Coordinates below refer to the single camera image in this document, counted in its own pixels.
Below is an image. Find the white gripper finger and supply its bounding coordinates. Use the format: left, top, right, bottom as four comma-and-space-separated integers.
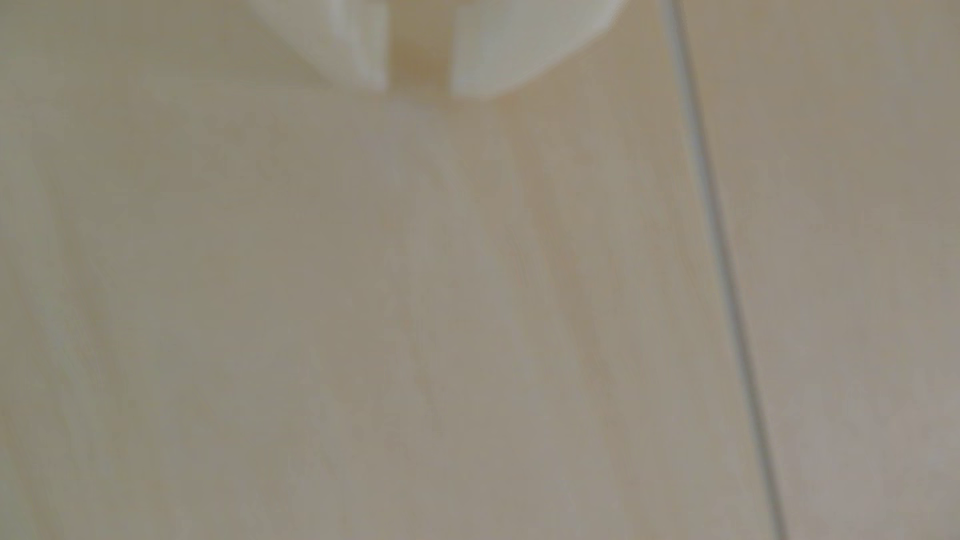
243, 0, 392, 94
448, 0, 628, 99

